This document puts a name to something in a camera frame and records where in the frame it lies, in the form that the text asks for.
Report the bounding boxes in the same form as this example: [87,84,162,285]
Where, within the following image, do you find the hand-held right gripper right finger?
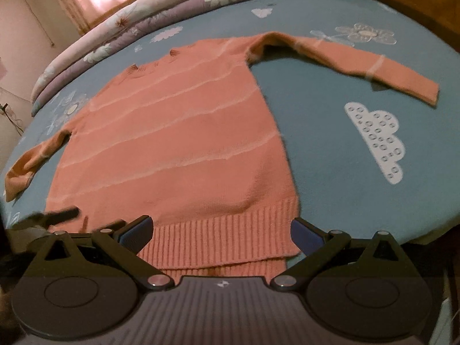
[269,217,409,292]

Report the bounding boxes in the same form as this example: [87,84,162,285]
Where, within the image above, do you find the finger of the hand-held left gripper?
[39,206,80,223]

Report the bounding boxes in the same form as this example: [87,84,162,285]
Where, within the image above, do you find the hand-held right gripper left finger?
[43,215,173,292]

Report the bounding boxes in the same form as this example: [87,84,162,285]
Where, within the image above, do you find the orange knit sweater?
[4,32,440,281]

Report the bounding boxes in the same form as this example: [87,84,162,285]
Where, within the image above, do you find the folded floral quilt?
[30,0,299,116]

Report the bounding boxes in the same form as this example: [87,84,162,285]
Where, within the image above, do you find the tangled wires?
[0,102,26,133]

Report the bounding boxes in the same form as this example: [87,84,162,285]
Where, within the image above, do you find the thin wall cord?
[22,0,54,47]

